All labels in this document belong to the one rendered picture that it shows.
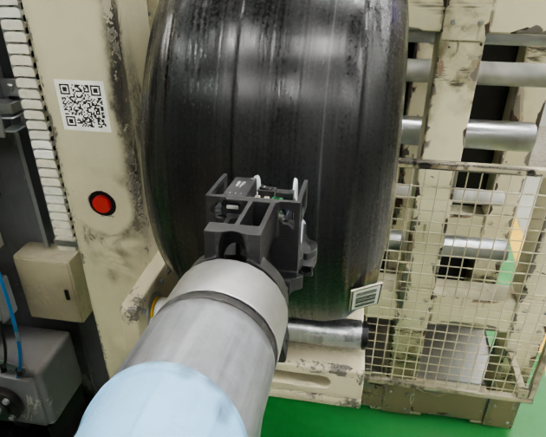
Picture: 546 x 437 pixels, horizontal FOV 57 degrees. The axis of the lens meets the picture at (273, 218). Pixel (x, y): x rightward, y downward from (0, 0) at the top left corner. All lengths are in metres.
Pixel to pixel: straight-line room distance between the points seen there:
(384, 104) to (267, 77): 0.12
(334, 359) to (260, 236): 0.53
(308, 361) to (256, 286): 0.52
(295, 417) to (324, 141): 1.43
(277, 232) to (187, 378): 0.17
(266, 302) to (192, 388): 0.09
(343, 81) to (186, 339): 0.34
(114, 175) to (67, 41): 0.20
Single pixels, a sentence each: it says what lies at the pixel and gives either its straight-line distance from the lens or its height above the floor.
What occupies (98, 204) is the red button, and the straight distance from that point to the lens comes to 0.85.
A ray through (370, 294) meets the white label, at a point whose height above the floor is 1.06.
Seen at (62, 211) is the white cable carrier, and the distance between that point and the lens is 0.91.
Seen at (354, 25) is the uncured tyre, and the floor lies 1.36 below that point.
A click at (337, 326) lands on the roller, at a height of 0.92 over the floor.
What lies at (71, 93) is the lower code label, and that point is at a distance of 0.79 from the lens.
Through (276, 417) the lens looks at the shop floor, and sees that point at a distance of 1.84.
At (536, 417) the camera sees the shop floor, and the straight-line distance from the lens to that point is 2.05.
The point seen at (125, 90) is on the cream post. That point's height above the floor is 1.24.
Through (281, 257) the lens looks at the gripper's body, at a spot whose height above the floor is 1.23.
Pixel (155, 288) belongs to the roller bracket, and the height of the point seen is 0.93.
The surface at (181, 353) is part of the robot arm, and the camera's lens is 0.23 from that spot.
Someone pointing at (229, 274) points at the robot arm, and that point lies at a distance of 0.29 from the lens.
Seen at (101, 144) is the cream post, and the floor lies 1.16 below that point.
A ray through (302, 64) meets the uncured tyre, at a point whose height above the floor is 1.33.
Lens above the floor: 1.44
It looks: 30 degrees down
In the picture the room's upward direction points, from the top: straight up
